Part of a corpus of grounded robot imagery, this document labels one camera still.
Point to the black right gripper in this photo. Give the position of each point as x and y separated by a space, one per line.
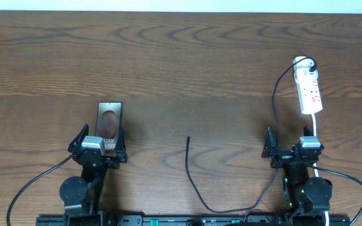
281 157

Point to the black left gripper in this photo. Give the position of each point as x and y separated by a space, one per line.
119 157

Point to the smartphone with brown screen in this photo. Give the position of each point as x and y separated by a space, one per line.
108 123

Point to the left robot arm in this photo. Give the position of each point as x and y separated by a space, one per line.
81 194

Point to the white power strip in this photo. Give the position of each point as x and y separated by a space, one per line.
308 90

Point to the white usb wall charger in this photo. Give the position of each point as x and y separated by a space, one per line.
306 62

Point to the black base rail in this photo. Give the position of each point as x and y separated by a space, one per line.
138 220

